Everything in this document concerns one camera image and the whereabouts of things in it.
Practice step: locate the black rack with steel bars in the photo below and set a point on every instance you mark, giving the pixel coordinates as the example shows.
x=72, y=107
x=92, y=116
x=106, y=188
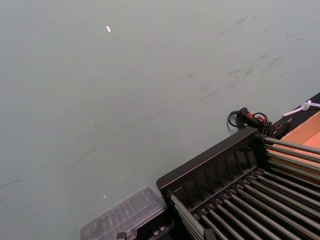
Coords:
x=200, y=162

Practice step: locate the clear plastic case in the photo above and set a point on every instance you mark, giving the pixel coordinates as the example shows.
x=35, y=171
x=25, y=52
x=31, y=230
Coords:
x=125, y=212

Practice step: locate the black table cloth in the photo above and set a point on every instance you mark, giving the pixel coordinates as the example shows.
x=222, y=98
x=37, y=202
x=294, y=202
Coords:
x=297, y=120

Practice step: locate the small white three-armed plastic piece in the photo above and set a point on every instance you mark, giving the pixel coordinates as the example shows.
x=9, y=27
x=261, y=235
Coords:
x=306, y=106

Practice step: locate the shallow brown cardboard tray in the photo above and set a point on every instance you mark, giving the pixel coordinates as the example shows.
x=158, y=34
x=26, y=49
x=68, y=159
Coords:
x=307, y=130

